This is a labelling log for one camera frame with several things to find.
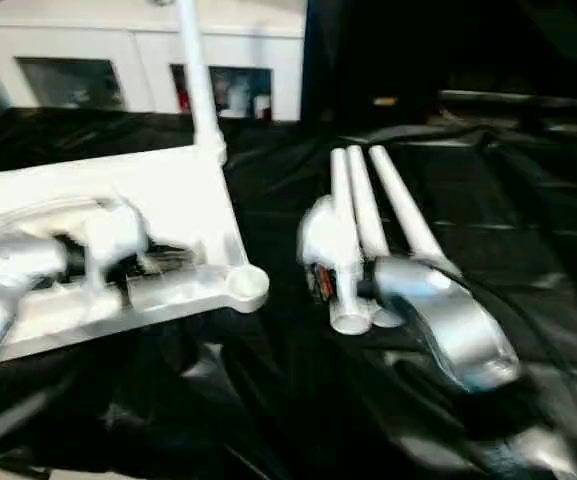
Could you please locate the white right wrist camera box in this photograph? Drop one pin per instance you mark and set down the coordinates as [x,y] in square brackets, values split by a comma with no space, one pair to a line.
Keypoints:
[325,230]

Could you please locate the white glass-door cabinet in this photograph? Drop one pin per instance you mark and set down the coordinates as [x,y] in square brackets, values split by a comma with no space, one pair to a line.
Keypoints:
[118,45]

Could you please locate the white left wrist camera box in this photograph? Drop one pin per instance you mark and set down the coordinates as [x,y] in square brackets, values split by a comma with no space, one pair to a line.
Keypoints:
[118,235]

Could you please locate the long dark metal bar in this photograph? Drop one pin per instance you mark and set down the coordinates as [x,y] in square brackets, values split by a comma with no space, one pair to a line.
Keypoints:
[518,99]

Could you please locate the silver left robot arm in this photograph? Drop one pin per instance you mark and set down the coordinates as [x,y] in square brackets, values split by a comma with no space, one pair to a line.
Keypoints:
[13,280]

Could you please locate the white plastic table top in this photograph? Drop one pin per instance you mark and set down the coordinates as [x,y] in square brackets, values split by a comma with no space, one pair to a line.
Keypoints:
[168,200]

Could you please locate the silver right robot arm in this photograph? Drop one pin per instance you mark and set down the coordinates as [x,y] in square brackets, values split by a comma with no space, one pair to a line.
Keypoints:
[458,325]

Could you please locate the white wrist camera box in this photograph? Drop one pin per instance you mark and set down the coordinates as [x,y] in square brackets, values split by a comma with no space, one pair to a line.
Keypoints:
[118,235]
[325,230]

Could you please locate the white jar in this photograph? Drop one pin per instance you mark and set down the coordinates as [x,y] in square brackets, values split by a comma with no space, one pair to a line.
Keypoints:
[262,106]

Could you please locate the small yellow label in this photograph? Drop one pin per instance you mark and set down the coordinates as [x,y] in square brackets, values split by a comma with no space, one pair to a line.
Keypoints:
[385,101]

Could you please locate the white plastic table leg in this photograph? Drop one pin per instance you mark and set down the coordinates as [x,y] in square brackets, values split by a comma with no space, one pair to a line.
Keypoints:
[365,200]
[403,200]
[200,75]
[340,180]

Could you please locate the black shiny mat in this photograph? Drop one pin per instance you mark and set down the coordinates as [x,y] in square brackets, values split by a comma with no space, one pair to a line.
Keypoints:
[518,200]

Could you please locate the red bottle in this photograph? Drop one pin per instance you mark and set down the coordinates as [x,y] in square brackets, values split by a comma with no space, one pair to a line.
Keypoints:
[183,97]

